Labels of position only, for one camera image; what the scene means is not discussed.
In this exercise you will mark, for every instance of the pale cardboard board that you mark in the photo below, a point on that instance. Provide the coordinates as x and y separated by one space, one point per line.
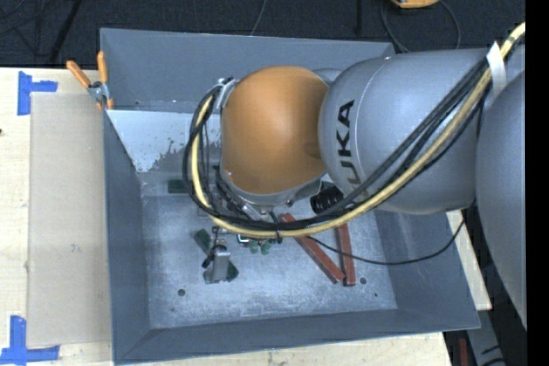
68 201

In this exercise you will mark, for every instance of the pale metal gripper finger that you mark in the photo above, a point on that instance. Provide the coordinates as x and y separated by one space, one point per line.
223 265
209 275

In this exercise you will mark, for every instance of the red-brown flat block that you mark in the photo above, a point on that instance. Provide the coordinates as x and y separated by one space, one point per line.
319 256
346 257

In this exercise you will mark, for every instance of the grey metal bin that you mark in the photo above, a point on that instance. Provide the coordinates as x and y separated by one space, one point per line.
266 304

